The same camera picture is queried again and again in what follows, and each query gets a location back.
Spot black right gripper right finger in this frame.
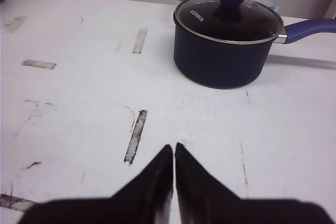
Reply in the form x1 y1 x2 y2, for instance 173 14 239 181
175 143 333 223

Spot dark blue saucepan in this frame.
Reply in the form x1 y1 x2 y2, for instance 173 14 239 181
174 18 335 89

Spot glass lid with blue knob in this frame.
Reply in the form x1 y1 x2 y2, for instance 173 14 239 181
174 0 283 45

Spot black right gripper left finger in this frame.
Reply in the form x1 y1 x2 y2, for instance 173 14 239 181
19 145 173 223

